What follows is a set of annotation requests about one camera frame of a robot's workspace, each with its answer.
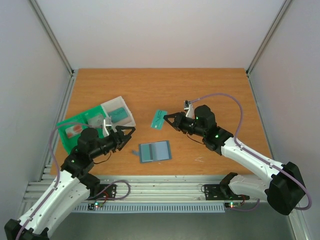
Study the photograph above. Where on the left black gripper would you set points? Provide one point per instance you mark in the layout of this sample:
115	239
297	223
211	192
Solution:
116	137

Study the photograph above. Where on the right small circuit board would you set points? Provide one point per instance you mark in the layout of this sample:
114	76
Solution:
233	205

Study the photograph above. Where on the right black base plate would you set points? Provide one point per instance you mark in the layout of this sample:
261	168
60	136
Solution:
212	192

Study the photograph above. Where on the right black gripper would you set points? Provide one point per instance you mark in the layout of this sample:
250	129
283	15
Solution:
179	121

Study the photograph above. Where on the right aluminium side rail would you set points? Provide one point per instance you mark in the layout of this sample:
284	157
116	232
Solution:
256	100

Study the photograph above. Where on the green two-compartment bin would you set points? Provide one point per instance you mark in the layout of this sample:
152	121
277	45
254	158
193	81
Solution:
69	144

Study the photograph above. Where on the aluminium side rail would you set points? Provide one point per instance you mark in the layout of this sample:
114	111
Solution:
256	100
54	135

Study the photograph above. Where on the left aluminium frame post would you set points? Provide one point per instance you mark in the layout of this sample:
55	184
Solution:
48	30

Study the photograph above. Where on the silver card in green bin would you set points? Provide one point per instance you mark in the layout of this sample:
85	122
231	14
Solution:
94	119

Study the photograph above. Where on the right aluminium frame post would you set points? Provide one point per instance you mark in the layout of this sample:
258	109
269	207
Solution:
269	34

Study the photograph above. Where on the red white card in bin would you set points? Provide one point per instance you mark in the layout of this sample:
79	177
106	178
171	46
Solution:
73	131

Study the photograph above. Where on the teal VIP credit card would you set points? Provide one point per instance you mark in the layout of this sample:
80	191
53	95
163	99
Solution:
158	119

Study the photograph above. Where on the teal leather card holder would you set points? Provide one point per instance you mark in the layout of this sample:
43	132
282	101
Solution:
153	152

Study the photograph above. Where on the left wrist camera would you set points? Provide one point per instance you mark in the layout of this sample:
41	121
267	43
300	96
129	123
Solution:
106	126

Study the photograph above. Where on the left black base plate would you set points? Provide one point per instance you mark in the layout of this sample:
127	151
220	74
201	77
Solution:
103	192

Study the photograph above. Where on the aluminium front rail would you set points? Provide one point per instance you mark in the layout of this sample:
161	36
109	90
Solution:
144	188

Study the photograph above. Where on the small circuit board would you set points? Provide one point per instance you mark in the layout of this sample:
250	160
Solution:
96	205
233	205

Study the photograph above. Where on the left aluminium side rail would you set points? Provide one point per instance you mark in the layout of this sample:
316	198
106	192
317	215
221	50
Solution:
54	135

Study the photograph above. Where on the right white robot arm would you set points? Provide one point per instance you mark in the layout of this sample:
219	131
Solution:
279	184

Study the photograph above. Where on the grey slotted cable duct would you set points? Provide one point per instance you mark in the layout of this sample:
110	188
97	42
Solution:
136	208

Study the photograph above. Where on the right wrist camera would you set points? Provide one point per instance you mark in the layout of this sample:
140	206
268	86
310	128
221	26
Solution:
188	108

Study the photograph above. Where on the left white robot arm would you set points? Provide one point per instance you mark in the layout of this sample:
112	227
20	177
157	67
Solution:
72	185

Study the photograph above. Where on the white plastic bin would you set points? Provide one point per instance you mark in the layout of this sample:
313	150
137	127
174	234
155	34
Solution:
114	104

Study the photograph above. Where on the left small circuit board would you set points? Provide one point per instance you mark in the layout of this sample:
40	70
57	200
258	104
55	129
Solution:
96	205

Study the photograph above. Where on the aluminium frame post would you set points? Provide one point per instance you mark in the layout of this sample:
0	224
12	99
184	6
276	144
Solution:
269	34
48	30

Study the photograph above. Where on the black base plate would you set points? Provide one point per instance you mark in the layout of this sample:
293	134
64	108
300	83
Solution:
212	192
103	192

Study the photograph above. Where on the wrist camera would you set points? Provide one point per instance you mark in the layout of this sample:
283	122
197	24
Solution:
106	126
188	108

